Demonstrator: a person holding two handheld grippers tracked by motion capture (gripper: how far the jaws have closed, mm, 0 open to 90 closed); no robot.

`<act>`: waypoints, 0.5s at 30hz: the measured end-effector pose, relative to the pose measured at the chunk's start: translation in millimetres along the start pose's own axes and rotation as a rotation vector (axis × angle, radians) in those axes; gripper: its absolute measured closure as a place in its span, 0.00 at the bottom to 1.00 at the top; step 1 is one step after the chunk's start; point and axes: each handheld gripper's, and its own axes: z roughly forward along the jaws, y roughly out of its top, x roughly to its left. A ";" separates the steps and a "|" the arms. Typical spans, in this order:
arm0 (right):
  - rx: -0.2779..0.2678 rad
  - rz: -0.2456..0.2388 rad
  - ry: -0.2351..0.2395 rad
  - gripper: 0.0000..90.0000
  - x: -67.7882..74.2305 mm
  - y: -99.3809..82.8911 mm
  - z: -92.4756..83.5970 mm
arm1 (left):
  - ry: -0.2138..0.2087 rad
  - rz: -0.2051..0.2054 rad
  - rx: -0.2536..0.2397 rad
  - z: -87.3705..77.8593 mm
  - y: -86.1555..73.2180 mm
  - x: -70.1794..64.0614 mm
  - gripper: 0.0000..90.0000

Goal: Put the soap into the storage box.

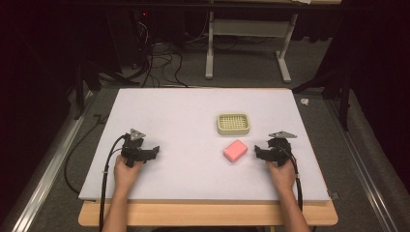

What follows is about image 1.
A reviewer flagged tangle of black floor cables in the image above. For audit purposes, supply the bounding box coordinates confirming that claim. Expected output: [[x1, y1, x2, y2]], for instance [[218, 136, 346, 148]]
[[129, 18, 191, 89]]

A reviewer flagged person's left hand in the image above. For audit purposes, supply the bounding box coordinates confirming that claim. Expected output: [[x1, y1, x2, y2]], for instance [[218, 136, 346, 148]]
[[113, 154, 145, 191]]

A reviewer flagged person's right hand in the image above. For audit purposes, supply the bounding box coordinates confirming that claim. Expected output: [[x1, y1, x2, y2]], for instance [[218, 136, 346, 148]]
[[265, 159, 297, 193]]

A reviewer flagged white metal desk frame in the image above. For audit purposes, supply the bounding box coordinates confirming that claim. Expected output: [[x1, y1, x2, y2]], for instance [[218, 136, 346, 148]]
[[204, 0, 300, 84]]

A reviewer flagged beige soap dish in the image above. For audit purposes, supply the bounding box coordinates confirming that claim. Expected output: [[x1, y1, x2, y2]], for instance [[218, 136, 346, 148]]
[[216, 112, 251, 136]]

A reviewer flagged black stand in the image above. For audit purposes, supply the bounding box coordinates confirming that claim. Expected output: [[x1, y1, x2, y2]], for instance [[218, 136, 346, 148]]
[[291, 63, 353, 131], [73, 60, 141, 121]]

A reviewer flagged pink soap bar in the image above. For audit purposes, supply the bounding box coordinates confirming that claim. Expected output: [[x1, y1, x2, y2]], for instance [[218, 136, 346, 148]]
[[222, 139, 249, 163]]

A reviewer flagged aluminium rail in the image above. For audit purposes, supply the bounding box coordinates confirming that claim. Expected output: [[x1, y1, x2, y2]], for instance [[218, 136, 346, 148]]
[[9, 90, 95, 232], [324, 96, 401, 232]]

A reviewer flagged white foam mat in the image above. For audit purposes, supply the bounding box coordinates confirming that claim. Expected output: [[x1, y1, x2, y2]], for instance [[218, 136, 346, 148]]
[[77, 87, 331, 203]]

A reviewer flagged black floor cable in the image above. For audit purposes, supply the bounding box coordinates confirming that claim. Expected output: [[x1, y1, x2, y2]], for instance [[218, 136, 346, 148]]
[[63, 113, 110, 196]]

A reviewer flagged wooden table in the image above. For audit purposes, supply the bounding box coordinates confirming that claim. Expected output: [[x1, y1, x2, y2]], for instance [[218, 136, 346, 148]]
[[77, 198, 339, 227]]

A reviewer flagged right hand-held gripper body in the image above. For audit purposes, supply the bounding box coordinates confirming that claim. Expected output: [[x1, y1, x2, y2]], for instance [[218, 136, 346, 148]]
[[265, 130, 298, 168]]

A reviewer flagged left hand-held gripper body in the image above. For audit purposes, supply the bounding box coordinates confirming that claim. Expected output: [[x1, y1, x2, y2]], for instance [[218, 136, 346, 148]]
[[120, 128, 153, 168]]

